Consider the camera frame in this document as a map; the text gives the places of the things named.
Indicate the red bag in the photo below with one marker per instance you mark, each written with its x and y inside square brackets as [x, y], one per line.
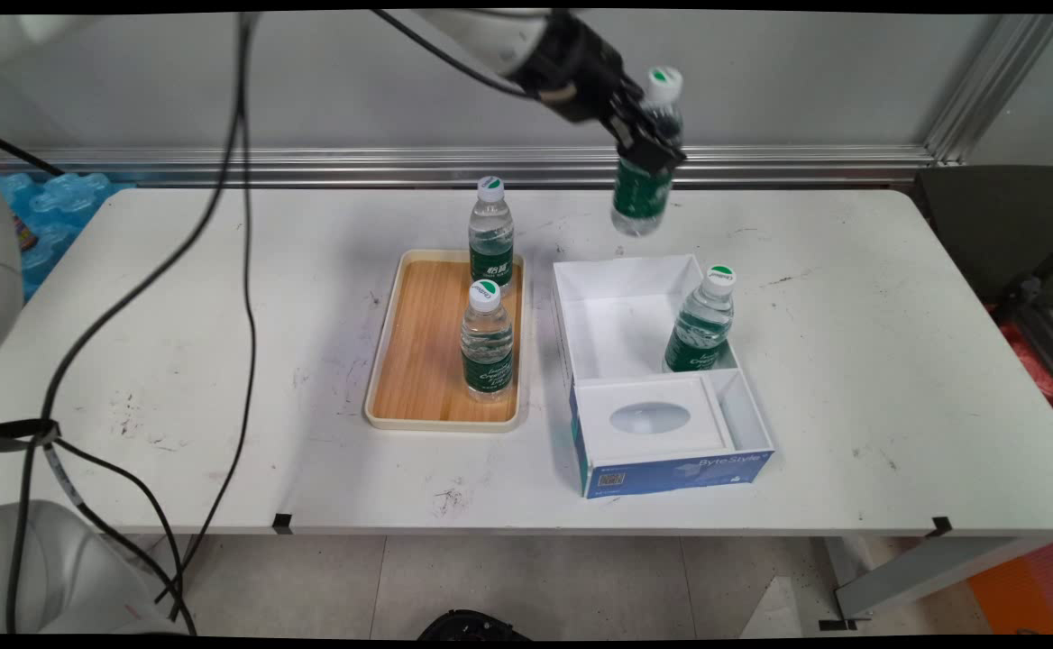
[1031, 361]

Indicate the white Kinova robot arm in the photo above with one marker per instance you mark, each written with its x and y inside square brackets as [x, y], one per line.
[490, 36]

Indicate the orange floor mat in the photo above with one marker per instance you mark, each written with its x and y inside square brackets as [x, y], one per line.
[1027, 590]

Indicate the black round object on floor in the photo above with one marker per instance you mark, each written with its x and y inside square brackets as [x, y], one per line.
[472, 626]

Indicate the small colourful can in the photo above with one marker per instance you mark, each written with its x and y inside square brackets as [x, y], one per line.
[26, 233]

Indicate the white and blue cardboard box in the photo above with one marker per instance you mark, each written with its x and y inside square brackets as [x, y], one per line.
[653, 424]

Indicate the wooden tray with cream rim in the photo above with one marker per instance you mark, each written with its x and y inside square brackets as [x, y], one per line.
[418, 361]

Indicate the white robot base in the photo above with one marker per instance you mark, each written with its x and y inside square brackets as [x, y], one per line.
[49, 577]

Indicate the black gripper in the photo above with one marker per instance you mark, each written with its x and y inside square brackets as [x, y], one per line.
[581, 68]

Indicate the slanted aluminium frame post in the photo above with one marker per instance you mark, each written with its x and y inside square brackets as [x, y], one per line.
[995, 86]

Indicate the dark grey chair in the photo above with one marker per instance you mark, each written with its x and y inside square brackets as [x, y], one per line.
[986, 225]

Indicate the blue wrapped water bottle pack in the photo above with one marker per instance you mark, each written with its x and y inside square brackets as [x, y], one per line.
[62, 212]

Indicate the grey metal table leg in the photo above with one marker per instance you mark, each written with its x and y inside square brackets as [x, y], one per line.
[923, 572]

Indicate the green label water bottle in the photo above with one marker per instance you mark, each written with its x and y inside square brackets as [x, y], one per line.
[487, 347]
[639, 203]
[700, 329]
[491, 234]

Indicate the horizontal aluminium frame rail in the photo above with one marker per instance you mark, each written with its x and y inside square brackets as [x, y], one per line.
[761, 167]

